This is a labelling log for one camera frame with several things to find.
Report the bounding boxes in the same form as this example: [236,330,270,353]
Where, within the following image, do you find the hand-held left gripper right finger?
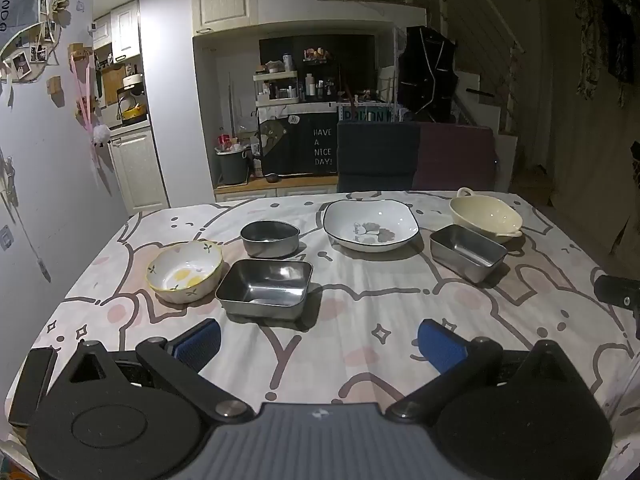
[384,318,582,424]

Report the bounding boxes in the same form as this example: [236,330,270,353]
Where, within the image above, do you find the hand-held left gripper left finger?
[60,318,255,423]

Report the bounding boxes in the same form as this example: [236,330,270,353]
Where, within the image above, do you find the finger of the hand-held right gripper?
[594,274,640,309]

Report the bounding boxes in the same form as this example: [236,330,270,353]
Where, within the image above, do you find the yellow floral ceramic bowl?
[145,240,224,304]

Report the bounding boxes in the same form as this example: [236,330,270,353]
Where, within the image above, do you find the square steel container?
[215,259,314,321]

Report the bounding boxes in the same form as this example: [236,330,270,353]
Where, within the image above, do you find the rectangular steel container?
[430,224,509,284]

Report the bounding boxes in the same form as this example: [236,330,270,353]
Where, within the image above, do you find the white leaf print plate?
[322,199,420,253]

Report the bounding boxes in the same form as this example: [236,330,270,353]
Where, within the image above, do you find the cream bowl with handles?
[449,187,524,244]

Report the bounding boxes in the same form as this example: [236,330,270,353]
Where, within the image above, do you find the bear print tablecloth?
[7,190,640,480]

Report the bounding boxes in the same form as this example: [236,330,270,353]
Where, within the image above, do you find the round steel bowl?
[240,220,300,259]

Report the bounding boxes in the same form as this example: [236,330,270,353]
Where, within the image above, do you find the black phone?
[7,347,58,429]

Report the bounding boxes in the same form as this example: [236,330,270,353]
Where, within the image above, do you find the wooden low counter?
[214,174,341,204]

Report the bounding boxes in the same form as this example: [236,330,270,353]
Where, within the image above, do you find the grey trash bin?
[215,146,252,185]

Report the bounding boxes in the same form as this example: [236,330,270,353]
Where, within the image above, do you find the white base cabinet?
[107,127,170,216]

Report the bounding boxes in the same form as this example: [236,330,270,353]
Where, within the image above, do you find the maroon chair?
[414,122,500,193]

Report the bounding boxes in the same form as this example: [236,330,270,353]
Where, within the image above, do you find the dark blue chair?
[337,120,421,194]

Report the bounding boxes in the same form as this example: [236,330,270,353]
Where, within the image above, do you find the yellow pot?
[119,102,149,126]

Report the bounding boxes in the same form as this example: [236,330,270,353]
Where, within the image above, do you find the dark hanging clothes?
[574,0,640,108]

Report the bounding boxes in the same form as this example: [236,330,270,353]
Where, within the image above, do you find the pink ribbon with pompom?
[69,52,115,196]

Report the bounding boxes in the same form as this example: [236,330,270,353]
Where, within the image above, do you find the white shelf rack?
[252,67,302,107]

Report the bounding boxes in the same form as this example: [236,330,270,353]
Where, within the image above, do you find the black hanging jacket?
[398,25,459,124]

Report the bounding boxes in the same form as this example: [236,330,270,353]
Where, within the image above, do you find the white upper cabinet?
[192,0,259,37]

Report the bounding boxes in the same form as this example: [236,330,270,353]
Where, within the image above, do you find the wall photo display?
[0,0,65,85]

